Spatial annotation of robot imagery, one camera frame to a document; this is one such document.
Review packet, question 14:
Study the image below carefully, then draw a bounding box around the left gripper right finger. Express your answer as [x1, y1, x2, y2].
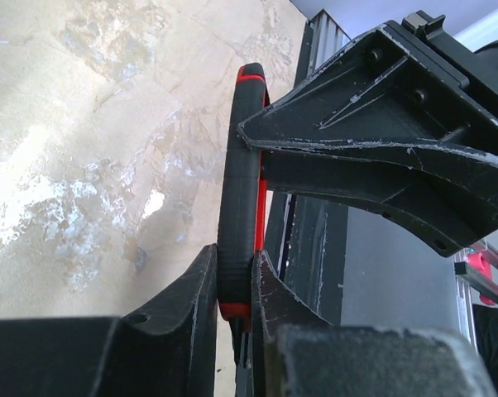
[251, 251, 496, 396]

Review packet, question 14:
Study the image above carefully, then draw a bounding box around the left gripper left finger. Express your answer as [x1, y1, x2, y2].
[0, 245, 217, 396]

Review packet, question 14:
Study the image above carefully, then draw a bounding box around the red black utility knife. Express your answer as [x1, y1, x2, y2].
[217, 63, 270, 365]

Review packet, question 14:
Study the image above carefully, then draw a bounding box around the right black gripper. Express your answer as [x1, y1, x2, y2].
[238, 12, 498, 256]

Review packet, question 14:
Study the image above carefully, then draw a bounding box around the aluminium rail frame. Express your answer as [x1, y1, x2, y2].
[310, 10, 498, 332]

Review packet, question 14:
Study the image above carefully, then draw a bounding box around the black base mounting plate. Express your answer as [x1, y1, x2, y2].
[265, 192, 348, 326]

